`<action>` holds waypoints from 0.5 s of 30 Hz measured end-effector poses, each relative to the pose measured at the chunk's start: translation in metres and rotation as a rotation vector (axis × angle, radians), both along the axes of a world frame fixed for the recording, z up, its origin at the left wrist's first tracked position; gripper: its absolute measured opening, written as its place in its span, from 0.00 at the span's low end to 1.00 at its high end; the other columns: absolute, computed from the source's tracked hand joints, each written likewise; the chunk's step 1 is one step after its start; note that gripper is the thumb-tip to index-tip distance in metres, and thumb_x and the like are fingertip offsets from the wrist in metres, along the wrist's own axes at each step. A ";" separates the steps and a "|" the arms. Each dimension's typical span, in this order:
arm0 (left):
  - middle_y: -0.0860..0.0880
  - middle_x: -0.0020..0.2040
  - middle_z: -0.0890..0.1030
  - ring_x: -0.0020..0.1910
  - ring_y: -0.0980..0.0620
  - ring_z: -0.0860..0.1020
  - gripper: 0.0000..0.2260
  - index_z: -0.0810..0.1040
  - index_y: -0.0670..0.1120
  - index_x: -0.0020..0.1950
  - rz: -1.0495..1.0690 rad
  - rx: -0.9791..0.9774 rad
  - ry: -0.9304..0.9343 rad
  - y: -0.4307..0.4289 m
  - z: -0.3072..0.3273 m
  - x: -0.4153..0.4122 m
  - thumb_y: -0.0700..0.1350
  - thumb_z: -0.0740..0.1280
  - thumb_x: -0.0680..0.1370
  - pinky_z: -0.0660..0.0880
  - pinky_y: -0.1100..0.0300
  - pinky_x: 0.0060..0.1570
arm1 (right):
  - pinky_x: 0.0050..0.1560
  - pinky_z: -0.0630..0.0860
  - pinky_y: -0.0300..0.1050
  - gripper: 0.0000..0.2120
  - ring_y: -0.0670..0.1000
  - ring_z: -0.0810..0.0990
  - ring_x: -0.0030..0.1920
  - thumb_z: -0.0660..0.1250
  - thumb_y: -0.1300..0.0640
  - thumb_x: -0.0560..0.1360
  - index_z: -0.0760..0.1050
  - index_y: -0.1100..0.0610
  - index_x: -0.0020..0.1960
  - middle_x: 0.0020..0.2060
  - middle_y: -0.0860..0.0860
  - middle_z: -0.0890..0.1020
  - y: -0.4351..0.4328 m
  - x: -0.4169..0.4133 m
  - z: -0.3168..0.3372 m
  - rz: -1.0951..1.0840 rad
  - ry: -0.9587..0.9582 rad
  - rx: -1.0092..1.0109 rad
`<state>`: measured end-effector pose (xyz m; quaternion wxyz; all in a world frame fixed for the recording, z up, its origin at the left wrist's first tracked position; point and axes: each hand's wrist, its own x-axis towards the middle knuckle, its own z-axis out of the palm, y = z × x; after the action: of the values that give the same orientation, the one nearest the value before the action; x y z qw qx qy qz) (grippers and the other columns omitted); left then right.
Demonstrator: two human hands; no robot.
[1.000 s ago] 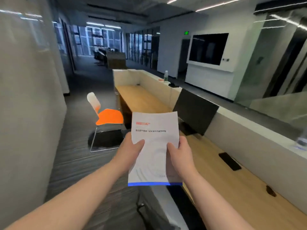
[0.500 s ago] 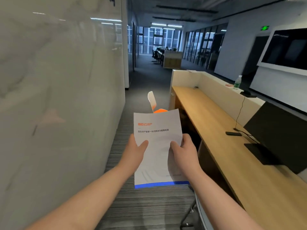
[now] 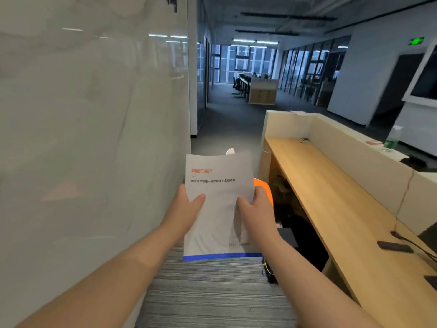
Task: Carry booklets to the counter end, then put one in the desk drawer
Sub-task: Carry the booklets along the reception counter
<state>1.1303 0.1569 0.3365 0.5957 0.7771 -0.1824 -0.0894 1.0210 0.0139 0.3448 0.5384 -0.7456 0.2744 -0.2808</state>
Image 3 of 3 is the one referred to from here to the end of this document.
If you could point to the person's left hand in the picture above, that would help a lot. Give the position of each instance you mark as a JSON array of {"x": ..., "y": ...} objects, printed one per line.
[{"x": 182, "y": 210}]

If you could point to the person's right hand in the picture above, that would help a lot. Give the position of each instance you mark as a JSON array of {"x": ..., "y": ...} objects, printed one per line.
[{"x": 257, "y": 213}]

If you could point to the person's left thumb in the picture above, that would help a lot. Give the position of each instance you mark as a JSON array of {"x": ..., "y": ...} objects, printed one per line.
[{"x": 197, "y": 201}]

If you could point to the person's right thumb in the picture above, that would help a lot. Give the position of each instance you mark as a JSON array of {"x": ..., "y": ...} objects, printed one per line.
[{"x": 244, "y": 204}]

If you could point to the white paper booklet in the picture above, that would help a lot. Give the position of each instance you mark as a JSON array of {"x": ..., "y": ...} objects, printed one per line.
[{"x": 218, "y": 215}]

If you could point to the person's right forearm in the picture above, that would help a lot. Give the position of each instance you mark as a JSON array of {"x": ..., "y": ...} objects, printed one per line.
[{"x": 317, "y": 286}]

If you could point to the person's left forearm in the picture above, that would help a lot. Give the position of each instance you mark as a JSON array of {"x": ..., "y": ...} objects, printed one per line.
[{"x": 92, "y": 273}]

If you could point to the orange and white object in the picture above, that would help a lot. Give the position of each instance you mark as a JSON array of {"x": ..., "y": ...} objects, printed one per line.
[{"x": 266, "y": 191}]

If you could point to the wooden reception desk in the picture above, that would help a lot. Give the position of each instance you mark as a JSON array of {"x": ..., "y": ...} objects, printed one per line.
[{"x": 348, "y": 201}]

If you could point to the wooden office cabinet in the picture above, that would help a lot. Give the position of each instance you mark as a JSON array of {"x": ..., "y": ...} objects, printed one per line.
[{"x": 262, "y": 90}]

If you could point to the black office chair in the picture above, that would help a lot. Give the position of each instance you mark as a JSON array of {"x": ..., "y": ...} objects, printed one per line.
[{"x": 236, "y": 86}]

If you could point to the row of office desks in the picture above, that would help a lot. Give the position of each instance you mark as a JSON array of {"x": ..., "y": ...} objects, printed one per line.
[{"x": 244, "y": 83}]

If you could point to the black phone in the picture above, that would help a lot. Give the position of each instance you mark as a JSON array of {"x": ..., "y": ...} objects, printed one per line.
[{"x": 394, "y": 245}]

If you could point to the green plastic bottle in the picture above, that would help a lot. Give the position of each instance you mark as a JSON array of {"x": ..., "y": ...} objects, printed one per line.
[{"x": 392, "y": 139}]

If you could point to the ceiling light strip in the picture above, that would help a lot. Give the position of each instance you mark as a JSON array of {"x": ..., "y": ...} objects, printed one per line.
[
  {"x": 267, "y": 42},
  {"x": 243, "y": 40}
]

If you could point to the black device on counter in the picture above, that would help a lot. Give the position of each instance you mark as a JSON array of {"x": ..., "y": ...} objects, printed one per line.
[{"x": 417, "y": 163}]

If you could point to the green exit sign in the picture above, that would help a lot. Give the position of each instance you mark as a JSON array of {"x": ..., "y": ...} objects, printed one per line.
[{"x": 416, "y": 40}]

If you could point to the wall-mounted monitor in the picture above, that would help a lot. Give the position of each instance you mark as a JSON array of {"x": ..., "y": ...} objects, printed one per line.
[{"x": 425, "y": 78}]

